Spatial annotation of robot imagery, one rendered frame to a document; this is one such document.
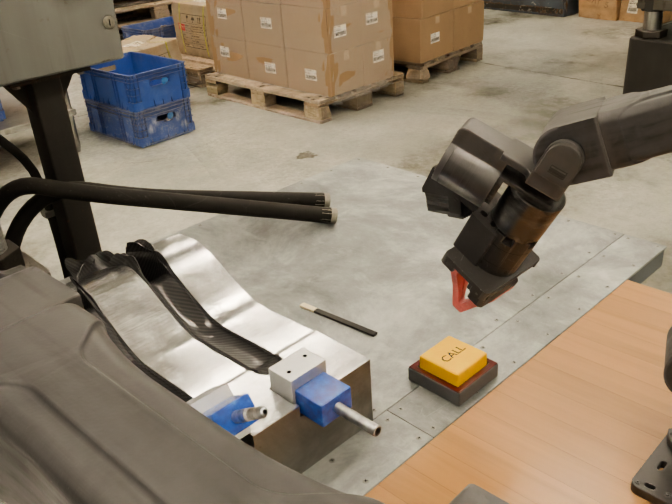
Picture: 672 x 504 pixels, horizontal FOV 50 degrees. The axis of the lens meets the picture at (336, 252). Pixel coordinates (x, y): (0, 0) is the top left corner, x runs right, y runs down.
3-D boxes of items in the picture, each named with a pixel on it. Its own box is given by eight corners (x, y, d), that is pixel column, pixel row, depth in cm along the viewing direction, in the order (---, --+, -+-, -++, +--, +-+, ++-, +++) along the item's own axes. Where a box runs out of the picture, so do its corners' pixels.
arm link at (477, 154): (419, 193, 72) (476, 90, 65) (444, 163, 79) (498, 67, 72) (520, 255, 71) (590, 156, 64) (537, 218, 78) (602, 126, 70)
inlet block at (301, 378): (395, 439, 73) (393, 396, 71) (361, 466, 70) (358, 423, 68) (307, 386, 82) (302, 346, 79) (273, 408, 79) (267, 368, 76)
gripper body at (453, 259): (437, 262, 79) (464, 217, 73) (493, 230, 85) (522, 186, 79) (479, 305, 76) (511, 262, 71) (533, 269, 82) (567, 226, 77)
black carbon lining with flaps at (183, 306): (295, 376, 82) (288, 305, 78) (176, 451, 73) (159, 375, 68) (137, 279, 105) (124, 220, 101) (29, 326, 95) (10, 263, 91)
